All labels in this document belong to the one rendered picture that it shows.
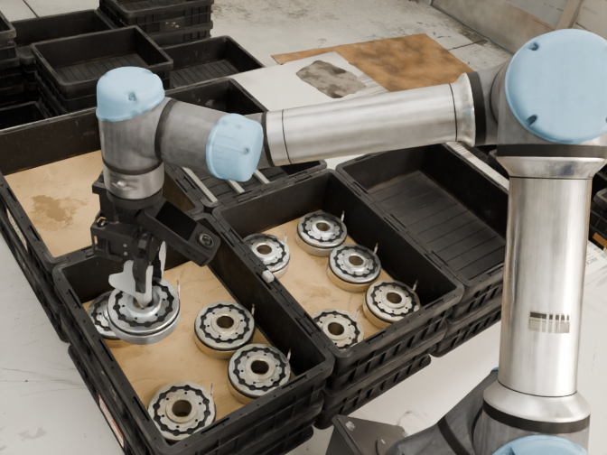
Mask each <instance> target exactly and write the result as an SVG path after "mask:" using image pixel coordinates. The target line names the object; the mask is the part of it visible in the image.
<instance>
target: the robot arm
mask: <svg viewBox="0 0 607 455"><path fill-rule="evenodd" d="M97 102H98V108H97V110H96V115H97V118H98V127H99V136H100V145H101V154H102V163H103V170H102V172H101V173H100V175H99V176H98V179H97V180H95V181H94V182H93V184H92V185H91V187H92V193H94V194H97V195H98V196H99V206H100V211H99V212H98V214H97V215H96V216H95V220H94V222H93V223H92V225H91V226H90V234H91V243H92V250H93V255H98V256H102V257H106V258H107V259H110V260H114V261H118V262H121V261H122V259H123V258H125V259H128V260H127V261H126V262H125V264H124V272H123V273H119V274H112V275H110V276H109V283H110V284H111V285H112V286H113V287H115V288H117V289H119V290H121V291H123V292H125V293H129V294H131V295H133V296H135V298H136V299H137V302H138V304H139V305H140V306H141V307H145V306H146V305H147V304H148V303H149V302H150V301H151V300H152V277H157V278H160V279H162V278H163V269H164V263H165V256H166V251H167V244H168V245H169V246H171V247H173V248H174V249H176V250H177V251H178V252H180V253H181V254H183V255H184V256H186V257H187V258H189V259H190V260H192V261H193V262H194V263H195V264H196V265H198V266H200V267H203V266H205V265H206V264H207V263H208V262H209V261H210V260H212V259H213V257H214V256H215V254H216V252H217V250H218V248H219V245H220V238H219V237H217V236H216V235H214V234H213V233H212V232H210V231H209V230H208V229H207V228H205V227H204V226H203V225H201V224H200V223H199V222H197V221H196V220H194V219H193V218H191V217H190V216H189V215H187V214H186V213H185V212H183V211H182V210H180V209H179V208H177V207H176V206H175V205H173V204H172V203H171V202H170V201H169V200H167V199H166V198H164V197H163V196H162V195H163V183H164V163H169V164H173V165H177V166H181V167H183V168H187V169H191V170H194V171H197V172H204V173H207V174H210V175H214V176H215V177H217V178H219V179H222V180H233V181H247V180H249V179H250V178H251V176H252V174H253V173H254V172H255V170H257V169H264V168H270V167H275V166H280V165H287V164H293V163H305V162H312V161H319V160H325V159H331V158H338V157H345V156H352V155H358V154H364V153H377V152H384V151H390V150H396V149H403V148H410V147H417V146H423V145H429V144H442V143H449V142H455V141H462V142H464V143H466V144H467V145H469V146H470V147H473V146H479V145H486V144H496V145H497V161H498V162H499V163H500V164H501V165H502V166H503V167H504V168H505V170H506V171H507V172H508V174H509V199H508V215H507V231H506V246H505V263H504V278H503V294H502V310H501V326H500V357H499V365H498V366H497V367H494V368H493V369H492V370H491V371H490V373H489V374H488V375H487V376H486V377H485V378H484V379H483V380H482V381H481V382H479V384H477V385H476V386H475V387H474V388H473V389H472V390H471V391H470V392H469V393H468V394H467V395H466V396H465V397H464V398H463V399H462V400H461V401H460V402H459V403H457V404H456V405H455V406H454V407H453V408H452V409H451V410H450V411H449V412H448V413H446V414H445V415H444V416H443V417H442V418H441V419H440V420H439V421H438V422H437V423H435V424H434V425H432V426H430V427H428V428H426V429H423V430H422V431H420V432H416V433H414V434H411V435H409V436H407V437H405V438H403V439H401V440H399V441H397V442H396V443H395V444H393V445H392V446H391V447H390V448H389V449H388V452H387V455H590V454H589V453H588V443H589V431H590V419H591V406H590V405H589V403H588V402H587V401H586V400H585V399H584V398H583V397H582V395H581V394H580V393H579V392H578V390H577V386H578V372H579V359H580V347H581V334H582V320H583V307H584V283H585V270H586V257H587V244H588V231H589V218H590V205H591V192H592V179H593V176H594V175H595V174H596V173H597V172H598V171H599V170H600V169H601V168H602V167H603V166H604V165H605V164H606V163H607V41H606V40H604V39H603V38H602V37H600V36H598V35H596V34H594V33H592V32H587V31H583V30H576V29H564V30H558V31H553V32H549V33H545V34H542V35H539V36H538V37H536V38H534V39H532V40H530V41H529V42H527V43H525V44H524V45H523V46H522V47H521V48H520V49H519V50H518V51H517V52H516V53H515V55H514V56H513V57H512V58H511V59H509V60H506V61H504V62H502V63H501V64H499V65H496V66H493V67H490V68H487V69H485V70H478V71H474V72H467V73H463V74H462V75H461V76H460V77H459V78H458V79H457V80H456V81H455V82H454V83H450V84H444V85H438V86H432V87H426V88H415V89H409V90H404V91H398V92H392V93H386V94H380V95H374V96H368V97H357V98H352V99H345V100H340V101H333V102H328V103H322V104H316V105H310V106H304V107H293V108H287V109H282V110H276V111H270V112H264V113H256V114H251V115H244V116H242V115H238V114H230V113H226V112H222V111H218V110H214V109H210V108H206V107H200V106H196V105H193V104H189V103H185V102H182V101H179V100H176V99H174V98H170V97H165V96H164V90H163V83H162V81H161V80H160V78H159V77H158V76H157V75H155V74H153V73H152V72H151V71H150V70H146V69H143V68H138V67H123V68H117V69H114V70H111V71H109V72H107V73H106V74H105V75H103V76H102V77H101V78H100V80H99V81H98V84H97ZM100 217H102V218H100ZM104 218H106V219H104ZM95 237H97V242H98V248H96V243H95Z"/></svg>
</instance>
